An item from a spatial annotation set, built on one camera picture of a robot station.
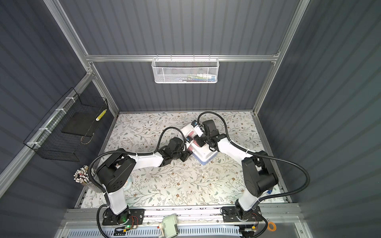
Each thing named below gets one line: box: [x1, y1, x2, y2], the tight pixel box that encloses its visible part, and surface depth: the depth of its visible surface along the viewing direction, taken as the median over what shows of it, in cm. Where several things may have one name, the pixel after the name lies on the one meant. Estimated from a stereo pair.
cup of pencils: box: [73, 165, 103, 193], surface depth 71 cm
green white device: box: [158, 214, 180, 238], surface depth 68 cm
